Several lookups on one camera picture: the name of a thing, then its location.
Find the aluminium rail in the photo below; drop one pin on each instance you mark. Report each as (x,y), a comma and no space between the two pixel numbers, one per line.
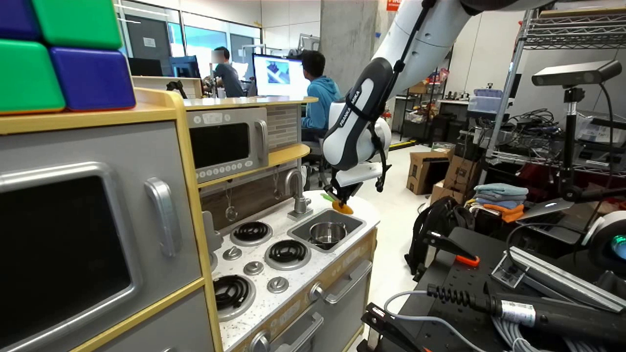
(562,278)

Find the person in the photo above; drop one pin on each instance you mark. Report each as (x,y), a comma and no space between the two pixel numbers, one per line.
(230,78)
(320,98)

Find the toy sink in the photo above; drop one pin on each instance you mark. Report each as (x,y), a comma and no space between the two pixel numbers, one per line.
(342,222)

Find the office chair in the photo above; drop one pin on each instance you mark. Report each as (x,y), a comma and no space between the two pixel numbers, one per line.
(315,161)

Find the toy oven door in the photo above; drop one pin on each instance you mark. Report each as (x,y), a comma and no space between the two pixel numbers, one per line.
(349,308)

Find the camera on mount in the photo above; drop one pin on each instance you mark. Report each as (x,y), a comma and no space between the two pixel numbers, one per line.
(574,73)

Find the clear plastic storage bin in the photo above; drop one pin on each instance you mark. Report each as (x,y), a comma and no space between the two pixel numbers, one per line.
(489,102)

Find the blue plastic block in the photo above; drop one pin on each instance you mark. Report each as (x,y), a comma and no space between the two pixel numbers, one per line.
(93,78)
(17,17)

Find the red sign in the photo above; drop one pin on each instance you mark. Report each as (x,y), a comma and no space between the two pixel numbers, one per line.
(392,5)

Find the toy microwave door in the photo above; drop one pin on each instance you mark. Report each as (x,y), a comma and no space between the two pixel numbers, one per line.
(220,146)

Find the lower door knob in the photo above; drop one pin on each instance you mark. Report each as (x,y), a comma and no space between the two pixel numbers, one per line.
(259,342)

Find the hanging metal hook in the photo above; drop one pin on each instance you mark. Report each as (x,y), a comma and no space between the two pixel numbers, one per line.
(277,188)
(231,210)

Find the toy tap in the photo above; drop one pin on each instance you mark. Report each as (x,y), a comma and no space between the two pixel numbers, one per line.
(296,195)

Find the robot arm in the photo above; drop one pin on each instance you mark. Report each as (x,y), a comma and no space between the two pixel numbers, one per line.
(430,34)

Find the toy stove burner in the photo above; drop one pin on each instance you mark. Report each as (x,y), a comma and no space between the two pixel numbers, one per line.
(230,293)
(251,232)
(287,253)

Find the steel pot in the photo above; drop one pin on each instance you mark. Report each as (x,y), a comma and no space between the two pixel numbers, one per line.
(326,233)

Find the oven knob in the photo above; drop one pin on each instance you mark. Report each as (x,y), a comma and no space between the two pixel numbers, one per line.
(316,292)

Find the black backpack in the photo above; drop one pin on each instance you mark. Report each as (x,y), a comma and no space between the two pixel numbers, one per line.
(433,225)

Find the row of monitors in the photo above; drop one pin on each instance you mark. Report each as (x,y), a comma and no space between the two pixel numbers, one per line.
(166,67)

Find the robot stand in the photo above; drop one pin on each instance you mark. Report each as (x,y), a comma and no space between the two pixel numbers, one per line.
(469,293)

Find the green plastic block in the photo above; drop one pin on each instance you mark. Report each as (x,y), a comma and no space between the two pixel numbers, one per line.
(78,22)
(27,76)

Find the toy kitchen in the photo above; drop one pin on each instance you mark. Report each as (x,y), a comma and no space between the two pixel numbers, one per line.
(146,205)

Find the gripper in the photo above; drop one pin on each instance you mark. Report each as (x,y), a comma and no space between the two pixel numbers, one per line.
(343,188)

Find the stack of cardboard boxes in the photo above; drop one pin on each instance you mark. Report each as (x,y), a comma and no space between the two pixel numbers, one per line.
(435,171)

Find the stack of folded cloths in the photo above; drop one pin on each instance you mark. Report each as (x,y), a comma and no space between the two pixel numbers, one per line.
(501,200)

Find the silver laptop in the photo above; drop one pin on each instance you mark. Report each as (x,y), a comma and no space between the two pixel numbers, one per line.
(545,208)

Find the monitor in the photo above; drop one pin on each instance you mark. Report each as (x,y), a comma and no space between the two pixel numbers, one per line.
(279,76)

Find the large grey toy door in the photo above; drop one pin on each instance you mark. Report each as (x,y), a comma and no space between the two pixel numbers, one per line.
(98,234)

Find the black clamp with orange tip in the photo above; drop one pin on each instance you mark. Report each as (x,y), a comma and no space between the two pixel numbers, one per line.
(452,247)

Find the stove knob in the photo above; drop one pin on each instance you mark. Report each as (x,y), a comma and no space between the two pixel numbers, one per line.
(232,253)
(277,285)
(253,268)

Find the cluttered shelf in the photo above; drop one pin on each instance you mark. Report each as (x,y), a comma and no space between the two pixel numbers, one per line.
(423,107)

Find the orange toy carrot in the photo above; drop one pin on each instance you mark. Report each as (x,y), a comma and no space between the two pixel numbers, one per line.
(343,208)

